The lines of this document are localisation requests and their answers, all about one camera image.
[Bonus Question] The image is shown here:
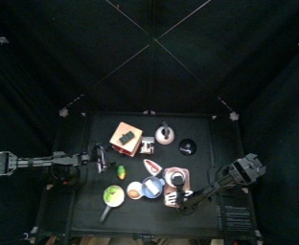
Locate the black plate with white text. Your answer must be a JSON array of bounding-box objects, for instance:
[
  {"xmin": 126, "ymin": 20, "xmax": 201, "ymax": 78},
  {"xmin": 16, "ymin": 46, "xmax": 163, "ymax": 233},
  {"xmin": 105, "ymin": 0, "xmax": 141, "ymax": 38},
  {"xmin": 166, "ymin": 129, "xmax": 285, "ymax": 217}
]
[{"xmin": 224, "ymin": 204, "xmax": 253, "ymax": 234}]

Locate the wooden cutting board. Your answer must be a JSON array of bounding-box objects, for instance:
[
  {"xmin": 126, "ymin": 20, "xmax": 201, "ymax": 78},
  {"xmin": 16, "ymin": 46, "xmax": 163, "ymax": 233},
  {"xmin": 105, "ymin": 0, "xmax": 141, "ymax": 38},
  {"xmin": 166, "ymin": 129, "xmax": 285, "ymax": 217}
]
[{"xmin": 109, "ymin": 121, "xmax": 145, "ymax": 158}]

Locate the green yellow toy corn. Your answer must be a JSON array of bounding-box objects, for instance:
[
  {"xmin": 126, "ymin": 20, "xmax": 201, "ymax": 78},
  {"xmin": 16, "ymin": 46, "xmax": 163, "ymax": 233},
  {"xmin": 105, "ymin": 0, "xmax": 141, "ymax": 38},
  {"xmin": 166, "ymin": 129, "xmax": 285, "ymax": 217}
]
[{"xmin": 117, "ymin": 165, "xmax": 129, "ymax": 181}]

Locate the thin light diagonal cord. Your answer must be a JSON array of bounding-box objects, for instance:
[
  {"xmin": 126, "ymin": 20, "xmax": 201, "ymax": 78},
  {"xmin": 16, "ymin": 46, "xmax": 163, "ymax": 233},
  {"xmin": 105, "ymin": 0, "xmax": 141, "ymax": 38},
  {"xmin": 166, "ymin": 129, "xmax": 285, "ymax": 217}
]
[
  {"xmin": 64, "ymin": 0, "xmax": 213, "ymax": 108},
  {"xmin": 105, "ymin": 0, "xmax": 237, "ymax": 113}
]

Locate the pink cutting board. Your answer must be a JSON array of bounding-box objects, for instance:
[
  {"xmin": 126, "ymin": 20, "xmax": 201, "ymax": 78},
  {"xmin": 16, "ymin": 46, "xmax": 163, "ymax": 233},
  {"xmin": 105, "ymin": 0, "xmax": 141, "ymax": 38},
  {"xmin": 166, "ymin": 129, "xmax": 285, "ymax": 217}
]
[{"xmin": 163, "ymin": 167, "xmax": 193, "ymax": 209}]

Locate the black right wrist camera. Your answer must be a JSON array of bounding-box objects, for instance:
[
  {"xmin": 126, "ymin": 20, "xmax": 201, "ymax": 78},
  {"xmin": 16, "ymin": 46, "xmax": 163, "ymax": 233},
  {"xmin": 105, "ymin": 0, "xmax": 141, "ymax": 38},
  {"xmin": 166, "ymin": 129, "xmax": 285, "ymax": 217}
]
[{"xmin": 171, "ymin": 174, "xmax": 187, "ymax": 189}]

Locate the small white toy appliance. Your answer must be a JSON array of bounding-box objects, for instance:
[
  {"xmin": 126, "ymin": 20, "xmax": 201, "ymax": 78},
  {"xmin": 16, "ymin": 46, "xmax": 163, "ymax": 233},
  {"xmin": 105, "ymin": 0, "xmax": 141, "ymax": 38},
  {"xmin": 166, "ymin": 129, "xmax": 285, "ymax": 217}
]
[{"xmin": 139, "ymin": 136, "xmax": 158, "ymax": 156}]

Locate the white red wedge slice toy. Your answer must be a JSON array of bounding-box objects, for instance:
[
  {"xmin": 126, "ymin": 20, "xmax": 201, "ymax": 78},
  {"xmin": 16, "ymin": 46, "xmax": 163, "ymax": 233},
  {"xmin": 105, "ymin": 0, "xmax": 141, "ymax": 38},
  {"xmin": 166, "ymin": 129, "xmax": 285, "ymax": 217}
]
[{"xmin": 142, "ymin": 158, "xmax": 165, "ymax": 177}]

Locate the black toy cleaver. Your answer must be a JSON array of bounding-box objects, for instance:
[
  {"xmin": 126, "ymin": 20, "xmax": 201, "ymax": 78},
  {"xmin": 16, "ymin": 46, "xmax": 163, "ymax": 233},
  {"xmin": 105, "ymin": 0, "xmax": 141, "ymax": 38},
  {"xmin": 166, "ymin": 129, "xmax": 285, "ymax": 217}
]
[{"xmin": 118, "ymin": 130, "xmax": 137, "ymax": 146}]

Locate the white rectangular toy block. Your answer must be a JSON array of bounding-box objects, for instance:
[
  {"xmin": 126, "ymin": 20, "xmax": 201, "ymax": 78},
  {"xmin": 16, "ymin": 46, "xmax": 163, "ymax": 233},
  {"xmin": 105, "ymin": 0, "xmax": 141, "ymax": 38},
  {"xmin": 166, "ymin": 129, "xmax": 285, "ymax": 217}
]
[{"xmin": 145, "ymin": 182, "xmax": 162, "ymax": 196}]

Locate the blue toy bowl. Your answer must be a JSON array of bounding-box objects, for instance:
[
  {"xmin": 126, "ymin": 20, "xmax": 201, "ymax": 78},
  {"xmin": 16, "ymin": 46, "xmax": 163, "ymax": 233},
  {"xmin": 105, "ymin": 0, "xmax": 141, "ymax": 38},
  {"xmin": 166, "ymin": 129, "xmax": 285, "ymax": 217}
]
[{"xmin": 141, "ymin": 175, "xmax": 166, "ymax": 199}]

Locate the cream toy frying pan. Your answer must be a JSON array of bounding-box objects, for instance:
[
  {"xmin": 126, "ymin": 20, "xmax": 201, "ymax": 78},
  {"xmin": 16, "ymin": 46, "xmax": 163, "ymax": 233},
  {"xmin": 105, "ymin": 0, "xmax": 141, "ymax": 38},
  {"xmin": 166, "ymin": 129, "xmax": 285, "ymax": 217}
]
[{"xmin": 99, "ymin": 185, "xmax": 127, "ymax": 223}]

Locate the small white plate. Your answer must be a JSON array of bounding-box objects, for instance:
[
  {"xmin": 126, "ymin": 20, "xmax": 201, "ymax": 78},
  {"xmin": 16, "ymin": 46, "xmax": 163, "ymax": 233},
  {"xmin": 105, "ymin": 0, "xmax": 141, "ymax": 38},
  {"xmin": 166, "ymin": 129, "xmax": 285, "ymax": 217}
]
[{"xmin": 126, "ymin": 181, "xmax": 146, "ymax": 201}]

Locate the green toy vegetable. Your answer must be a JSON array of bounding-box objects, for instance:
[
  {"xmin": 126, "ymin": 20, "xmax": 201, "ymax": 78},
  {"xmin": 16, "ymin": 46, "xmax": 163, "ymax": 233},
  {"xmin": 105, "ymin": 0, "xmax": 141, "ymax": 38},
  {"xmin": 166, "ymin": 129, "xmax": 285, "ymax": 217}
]
[{"xmin": 106, "ymin": 187, "xmax": 121, "ymax": 203}]

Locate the white red toy bowl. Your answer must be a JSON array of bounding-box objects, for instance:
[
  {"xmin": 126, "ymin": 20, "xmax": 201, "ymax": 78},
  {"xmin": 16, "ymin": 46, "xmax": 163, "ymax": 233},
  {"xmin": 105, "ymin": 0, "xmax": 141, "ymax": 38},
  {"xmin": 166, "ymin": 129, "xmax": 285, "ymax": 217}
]
[{"xmin": 162, "ymin": 167, "xmax": 189, "ymax": 189}]

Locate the black round disc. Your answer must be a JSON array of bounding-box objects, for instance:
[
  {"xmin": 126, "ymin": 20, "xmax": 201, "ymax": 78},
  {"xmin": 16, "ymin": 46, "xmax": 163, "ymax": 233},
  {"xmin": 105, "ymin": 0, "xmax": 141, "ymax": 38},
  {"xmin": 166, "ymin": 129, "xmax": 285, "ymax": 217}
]
[{"xmin": 178, "ymin": 138, "xmax": 198, "ymax": 157}]

